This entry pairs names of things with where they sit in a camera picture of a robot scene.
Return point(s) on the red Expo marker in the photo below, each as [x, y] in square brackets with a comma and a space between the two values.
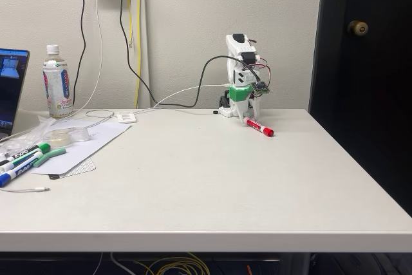
[257, 126]

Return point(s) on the green Expo marker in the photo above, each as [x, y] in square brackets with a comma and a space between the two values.
[44, 147]

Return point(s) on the black Expo marker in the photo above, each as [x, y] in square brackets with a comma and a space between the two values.
[24, 159]

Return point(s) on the blue Expo marker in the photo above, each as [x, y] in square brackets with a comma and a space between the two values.
[6, 179]

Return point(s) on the black door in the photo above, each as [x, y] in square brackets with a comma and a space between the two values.
[370, 94]

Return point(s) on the white adapter hub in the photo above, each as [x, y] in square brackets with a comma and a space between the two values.
[126, 117]

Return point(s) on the brass door knob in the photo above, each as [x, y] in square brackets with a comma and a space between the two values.
[357, 27]

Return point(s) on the white paper sheet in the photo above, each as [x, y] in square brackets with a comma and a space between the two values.
[96, 146]

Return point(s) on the small red piece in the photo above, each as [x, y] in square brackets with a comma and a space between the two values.
[248, 270]

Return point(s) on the grey mesh pad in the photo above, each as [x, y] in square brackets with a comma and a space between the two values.
[83, 167]

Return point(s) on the clear tape dispenser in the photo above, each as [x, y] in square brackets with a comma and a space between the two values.
[61, 136]

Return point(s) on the clear plastic drink bottle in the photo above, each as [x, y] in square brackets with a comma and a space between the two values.
[58, 88]

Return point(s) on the teal plastic tool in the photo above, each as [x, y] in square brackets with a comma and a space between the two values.
[54, 152]

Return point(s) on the small black flat piece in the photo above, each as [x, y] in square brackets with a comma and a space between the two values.
[54, 177]

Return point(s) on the clear plastic bag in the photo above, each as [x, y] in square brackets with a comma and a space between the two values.
[38, 127]

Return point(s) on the grey laptop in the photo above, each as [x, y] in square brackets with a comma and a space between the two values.
[9, 94]

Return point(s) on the green printed camera mount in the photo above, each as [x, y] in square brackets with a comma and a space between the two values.
[239, 93]

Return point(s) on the green camera circuit board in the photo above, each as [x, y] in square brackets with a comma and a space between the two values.
[260, 88]

